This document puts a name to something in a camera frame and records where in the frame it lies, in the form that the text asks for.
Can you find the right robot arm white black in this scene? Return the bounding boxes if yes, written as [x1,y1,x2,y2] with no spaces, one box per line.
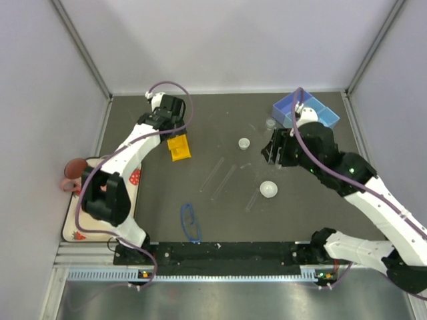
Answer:
[261,122,426,295]

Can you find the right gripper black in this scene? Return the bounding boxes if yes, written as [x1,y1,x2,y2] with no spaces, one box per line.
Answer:
[262,127,322,177]

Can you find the three-compartment blue organizer box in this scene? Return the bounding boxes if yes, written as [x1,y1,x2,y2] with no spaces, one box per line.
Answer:
[272,87,341,130]

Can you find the pink patterned mug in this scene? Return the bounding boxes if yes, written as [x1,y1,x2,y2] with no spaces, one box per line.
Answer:
[60,158,88,193]

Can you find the white strawberry tray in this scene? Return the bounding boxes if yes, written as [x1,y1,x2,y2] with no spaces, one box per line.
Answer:
[62,158,141,242]

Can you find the grey slotted cable duct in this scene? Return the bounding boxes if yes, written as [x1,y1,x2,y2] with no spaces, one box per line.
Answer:
[67,269,335,283]

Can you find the small white plastic cup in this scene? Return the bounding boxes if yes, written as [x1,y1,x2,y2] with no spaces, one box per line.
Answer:
[238,137,250,151]

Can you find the white round dish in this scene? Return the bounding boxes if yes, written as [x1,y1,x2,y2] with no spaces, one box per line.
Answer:
[260,181,278,199]

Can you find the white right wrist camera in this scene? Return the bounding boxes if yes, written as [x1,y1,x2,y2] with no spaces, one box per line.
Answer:
[294,103,319,128]

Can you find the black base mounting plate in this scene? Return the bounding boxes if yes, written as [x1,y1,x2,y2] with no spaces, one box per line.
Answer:
[113,241,316,277]

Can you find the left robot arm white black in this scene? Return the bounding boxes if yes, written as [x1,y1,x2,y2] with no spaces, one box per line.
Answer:
[78,93,186,265]

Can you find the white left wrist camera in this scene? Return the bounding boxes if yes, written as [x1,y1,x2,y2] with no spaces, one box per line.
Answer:
[145,91,165,111]

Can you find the blue safety glasses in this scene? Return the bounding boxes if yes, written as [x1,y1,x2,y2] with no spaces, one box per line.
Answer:
[180,203,202,243]

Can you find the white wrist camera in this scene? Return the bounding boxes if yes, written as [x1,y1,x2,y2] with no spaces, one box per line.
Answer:
[294,103,319,128]
[145,91,165,111]

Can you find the yellow test tube rack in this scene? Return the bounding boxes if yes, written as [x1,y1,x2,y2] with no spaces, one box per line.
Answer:
[167,134,191,161]

